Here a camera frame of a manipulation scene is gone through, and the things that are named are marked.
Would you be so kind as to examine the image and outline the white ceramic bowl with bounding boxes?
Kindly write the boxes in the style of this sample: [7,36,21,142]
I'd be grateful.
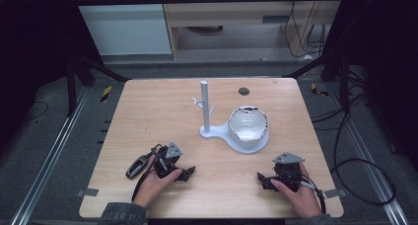
[228,105,269,143]

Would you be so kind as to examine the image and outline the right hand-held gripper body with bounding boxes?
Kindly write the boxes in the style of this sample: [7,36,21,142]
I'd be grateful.
[266,151,307,193]

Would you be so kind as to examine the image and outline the black car key fob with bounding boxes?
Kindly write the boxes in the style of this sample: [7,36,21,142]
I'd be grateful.
[124,153,150,181]

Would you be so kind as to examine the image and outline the white cabinet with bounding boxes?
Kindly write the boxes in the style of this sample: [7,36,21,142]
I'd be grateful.
[69,0,174,57]

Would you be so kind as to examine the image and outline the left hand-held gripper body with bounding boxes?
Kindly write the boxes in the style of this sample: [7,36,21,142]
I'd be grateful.
[153,140,184,180]

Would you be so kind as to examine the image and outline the black curtain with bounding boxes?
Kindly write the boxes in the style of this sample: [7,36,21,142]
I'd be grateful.
[323,0,418,170]
[0,0,77,147]

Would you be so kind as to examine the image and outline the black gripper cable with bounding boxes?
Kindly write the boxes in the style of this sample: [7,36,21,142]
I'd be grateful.
[299,174,327,215]
[130,143,164,203]

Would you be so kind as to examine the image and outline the metal floor rail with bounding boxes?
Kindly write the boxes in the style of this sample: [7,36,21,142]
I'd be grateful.
[327,82,410,225]
[10,86,91,225]

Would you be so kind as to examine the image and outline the thin black floor cable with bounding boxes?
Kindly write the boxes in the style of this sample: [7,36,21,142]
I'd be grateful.
[23,101,49,122]

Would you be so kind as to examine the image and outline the person's right hand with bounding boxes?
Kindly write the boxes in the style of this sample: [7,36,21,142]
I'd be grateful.
[269,162,323,219]

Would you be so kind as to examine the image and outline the wooden desk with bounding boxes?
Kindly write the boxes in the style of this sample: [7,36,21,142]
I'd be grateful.
[160,0,347,60]

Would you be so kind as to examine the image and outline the grey tape piece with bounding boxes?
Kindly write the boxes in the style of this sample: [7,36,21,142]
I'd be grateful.
[75,187,100,198]
[323,187,347,199]

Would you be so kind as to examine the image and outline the black metal stand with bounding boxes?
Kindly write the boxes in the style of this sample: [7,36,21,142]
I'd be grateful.
[64,48,130,118]
[283,48,352,114]

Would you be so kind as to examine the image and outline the white key stand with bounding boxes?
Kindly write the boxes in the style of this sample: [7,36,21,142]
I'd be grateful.
[191,79,270,156]

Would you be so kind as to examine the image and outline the yellow black hazard tape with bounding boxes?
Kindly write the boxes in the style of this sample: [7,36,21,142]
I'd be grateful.
[100,85,113,104]
[310,82,330,98]

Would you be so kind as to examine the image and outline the person's left hand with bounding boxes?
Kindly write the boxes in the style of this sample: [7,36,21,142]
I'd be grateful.
[132,168,183,209]

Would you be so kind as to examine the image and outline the black hanging cables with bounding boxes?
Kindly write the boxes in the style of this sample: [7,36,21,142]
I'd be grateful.
[283,0,327,59]

